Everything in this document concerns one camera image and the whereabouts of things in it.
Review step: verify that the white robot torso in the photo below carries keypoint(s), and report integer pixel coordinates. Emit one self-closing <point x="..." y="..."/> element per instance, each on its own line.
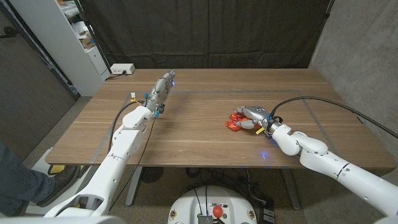
<point x="192" y="205"/>

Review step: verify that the black floor power strip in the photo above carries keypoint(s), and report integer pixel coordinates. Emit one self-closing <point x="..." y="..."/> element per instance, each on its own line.
<point x="267" y="214"/>

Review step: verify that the black backdrop stand pole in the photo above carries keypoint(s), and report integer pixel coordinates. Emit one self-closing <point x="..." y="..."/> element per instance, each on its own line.
<point x="94" y="37"/>

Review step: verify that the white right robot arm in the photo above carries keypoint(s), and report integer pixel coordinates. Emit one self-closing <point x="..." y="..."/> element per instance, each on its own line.
<point x="326" y="158"/>

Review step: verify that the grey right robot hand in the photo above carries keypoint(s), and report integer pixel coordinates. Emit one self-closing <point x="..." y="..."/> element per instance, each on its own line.
<point x="258" y="113"/>

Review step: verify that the round black floor object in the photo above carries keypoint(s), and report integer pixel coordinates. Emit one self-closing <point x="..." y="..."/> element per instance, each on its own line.
<point x="151" y="174"/>

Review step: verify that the cardboard box with blue tape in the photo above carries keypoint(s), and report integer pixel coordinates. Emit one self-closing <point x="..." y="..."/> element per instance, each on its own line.
<point x="87" y="42"/>

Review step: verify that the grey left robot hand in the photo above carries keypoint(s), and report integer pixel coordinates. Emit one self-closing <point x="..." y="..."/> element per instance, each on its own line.
<point x="160" y="91"/>

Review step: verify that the dark brown shoe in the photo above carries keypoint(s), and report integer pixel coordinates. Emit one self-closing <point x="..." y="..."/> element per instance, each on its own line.
<point x="60" y="183"/>

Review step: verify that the person leg in jeans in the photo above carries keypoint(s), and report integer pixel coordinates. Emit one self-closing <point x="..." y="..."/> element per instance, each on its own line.
<point x="18" y="183"/>

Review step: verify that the white shelf cabinet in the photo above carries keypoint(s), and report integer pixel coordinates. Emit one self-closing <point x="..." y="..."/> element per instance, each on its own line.
<point x="62" y="43"/>

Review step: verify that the yellow floor object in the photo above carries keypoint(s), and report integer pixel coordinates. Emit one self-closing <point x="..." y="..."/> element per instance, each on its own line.
<point x="56" y="169"/>

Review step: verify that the black fabric backdrop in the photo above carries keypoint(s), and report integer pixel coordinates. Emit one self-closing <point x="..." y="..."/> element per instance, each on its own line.
<point x="205" y="34"/>

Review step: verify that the grey metal table leg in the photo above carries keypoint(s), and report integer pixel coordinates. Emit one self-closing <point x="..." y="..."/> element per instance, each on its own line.
<point x="291" y="189"/>
<point x="134" y="186"/>

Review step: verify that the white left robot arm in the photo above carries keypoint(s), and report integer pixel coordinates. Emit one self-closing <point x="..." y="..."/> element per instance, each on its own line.
<point x="121" y="149"/>

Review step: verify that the orange satin ribbon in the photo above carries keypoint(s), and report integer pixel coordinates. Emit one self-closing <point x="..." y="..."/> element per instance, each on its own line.
<point x="234" y="119"/>

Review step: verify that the red emergency stop button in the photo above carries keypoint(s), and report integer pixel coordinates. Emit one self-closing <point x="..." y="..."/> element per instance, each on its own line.
<point x="217" y="211"/>

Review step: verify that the white floor platform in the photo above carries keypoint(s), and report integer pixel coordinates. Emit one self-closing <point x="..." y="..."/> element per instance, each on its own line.
<point x="40" y="163"/>

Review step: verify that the white power strip box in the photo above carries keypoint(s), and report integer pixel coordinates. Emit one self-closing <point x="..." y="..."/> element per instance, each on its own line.
<point x="122" y="68"/>

